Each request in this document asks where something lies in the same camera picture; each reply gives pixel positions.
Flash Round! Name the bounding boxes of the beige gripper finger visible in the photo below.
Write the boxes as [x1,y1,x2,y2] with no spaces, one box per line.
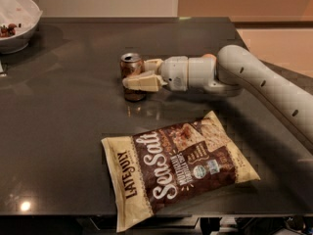
[144,59,163,72]
[122,74,166,92]

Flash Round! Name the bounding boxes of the orange soda can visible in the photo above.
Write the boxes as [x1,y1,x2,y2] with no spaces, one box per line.
[120,53,146,102]

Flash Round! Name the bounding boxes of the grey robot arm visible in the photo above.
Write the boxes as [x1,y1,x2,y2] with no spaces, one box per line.
[122,45,313,151]

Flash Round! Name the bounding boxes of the orange ball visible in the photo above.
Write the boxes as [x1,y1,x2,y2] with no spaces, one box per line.
[202,54,216,60]

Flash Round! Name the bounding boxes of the sea salt chips bag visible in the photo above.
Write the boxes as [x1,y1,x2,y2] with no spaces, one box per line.
[102,112,259,232]

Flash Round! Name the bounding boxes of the white bowl with snacks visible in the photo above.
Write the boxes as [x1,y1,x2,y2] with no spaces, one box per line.
[0,0,42,54]

